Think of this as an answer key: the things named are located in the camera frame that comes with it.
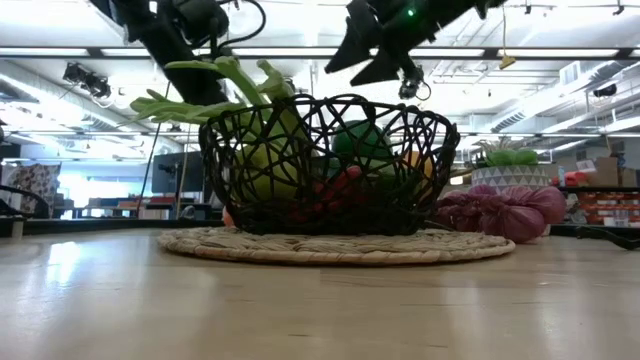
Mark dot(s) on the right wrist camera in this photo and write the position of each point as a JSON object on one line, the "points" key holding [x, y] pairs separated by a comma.
{"points": [[412, 85]]}

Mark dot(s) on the black monitor on stand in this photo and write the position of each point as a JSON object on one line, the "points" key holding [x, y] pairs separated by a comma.
{"points": [[177, 172]]}

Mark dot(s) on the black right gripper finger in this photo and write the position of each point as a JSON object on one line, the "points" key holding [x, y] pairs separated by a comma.
{"points": [[382, 70], [357, 40]]}

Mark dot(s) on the black ceiling spotlight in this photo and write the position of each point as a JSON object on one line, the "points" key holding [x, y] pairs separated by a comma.
{"points": [[87, 80]]}

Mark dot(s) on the floral patterned fabric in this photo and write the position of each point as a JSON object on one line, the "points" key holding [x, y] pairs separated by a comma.
{"points": [[30, 185]]}

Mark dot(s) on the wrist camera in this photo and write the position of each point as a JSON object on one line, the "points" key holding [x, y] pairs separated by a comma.
{"points": [[412, 85], [200, 20]]}

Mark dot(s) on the green succulent plant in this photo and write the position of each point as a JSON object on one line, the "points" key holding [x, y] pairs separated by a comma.
{"points": [[510, 156]]}

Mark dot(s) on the orange-red bumpy pepper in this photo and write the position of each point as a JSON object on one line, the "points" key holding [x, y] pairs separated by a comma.
{"points": [[228, 217]]}

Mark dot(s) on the green bell pepper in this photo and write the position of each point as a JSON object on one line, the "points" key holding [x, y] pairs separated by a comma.
{"points": [[360, 140]]}

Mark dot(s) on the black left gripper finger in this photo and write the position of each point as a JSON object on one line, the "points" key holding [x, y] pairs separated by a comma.
{"points": [[192, 75]]}

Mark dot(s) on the shelf rack with red bins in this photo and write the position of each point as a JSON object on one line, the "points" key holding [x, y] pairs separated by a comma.
{"points": [[607, 207]]}

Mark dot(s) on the green grape bunch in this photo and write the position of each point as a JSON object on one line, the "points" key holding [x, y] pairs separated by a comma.
{"points": [[265, 170]]}

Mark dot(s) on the round woven straw placemat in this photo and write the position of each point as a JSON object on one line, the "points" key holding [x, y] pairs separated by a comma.
{"points": [[335, 247]]}

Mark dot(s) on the thin black stand pole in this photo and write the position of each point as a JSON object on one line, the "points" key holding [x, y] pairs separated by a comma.
{"points": [[150, 150]]}

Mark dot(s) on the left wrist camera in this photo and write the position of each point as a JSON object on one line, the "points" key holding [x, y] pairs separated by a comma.
{"points": [[200, 20]]}

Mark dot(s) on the cardboard boxes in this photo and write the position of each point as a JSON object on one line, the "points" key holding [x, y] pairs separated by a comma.
{"points": [[607, 170]]}

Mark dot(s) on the light green celery stalk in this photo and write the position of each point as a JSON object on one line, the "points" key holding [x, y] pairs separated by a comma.
{"points": [[175, 109]]}

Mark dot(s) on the white triangle-patterned plant pot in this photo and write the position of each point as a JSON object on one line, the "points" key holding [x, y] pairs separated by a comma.
{"points": [[510, 176]]}

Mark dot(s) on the small yellow fruit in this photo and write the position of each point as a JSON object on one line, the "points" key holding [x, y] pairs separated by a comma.
{"points": [[417, 165]]}

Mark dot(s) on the yellow hanging tag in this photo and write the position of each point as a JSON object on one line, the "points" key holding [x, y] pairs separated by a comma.
{"points": [[506, 62]]}

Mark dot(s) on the red chili pepper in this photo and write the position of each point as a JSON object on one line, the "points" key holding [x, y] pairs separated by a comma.
{"points": [[335, 192]]}

